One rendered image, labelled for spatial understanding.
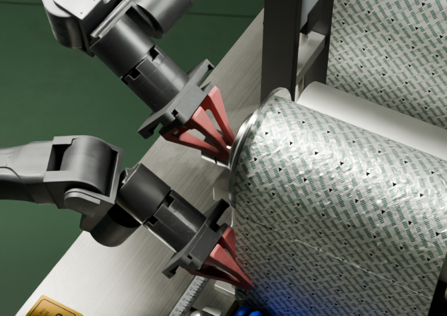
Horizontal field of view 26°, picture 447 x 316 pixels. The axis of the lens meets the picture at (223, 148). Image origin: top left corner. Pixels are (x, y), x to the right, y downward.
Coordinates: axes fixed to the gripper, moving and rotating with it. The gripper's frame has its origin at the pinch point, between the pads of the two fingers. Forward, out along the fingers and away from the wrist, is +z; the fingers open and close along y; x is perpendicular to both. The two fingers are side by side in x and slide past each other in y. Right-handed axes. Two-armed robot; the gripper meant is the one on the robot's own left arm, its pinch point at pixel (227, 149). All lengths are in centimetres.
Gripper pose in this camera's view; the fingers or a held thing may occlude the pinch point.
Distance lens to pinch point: 112.8
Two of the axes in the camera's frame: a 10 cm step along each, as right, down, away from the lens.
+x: 5.6, -3.2, -7.6
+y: -4.5, 6.5, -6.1
